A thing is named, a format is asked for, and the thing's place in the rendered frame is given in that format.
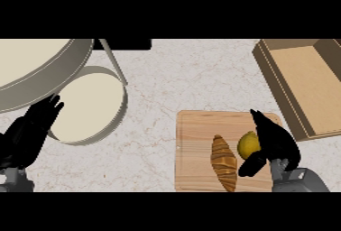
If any wooden cutting board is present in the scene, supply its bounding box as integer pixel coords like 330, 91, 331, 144
173, 109, 284, 193

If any brown croissant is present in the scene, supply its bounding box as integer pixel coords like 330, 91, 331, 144
210, 134, 240, 193

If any cardboard box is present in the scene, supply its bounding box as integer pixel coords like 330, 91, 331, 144
252, 39, 341, 143

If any large grey pot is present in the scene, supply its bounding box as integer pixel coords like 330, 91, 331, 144
0, 39, 97, 114

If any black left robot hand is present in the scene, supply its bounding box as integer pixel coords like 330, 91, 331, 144
0, 93, 66, 170

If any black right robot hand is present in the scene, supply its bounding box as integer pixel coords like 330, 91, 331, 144
238, 108, 303, 178

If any yellow lemon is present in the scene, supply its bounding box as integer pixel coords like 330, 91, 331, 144
237, 130, 263, 161

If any small grey pan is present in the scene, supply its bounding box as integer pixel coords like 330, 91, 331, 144
46, 39, 131, 147

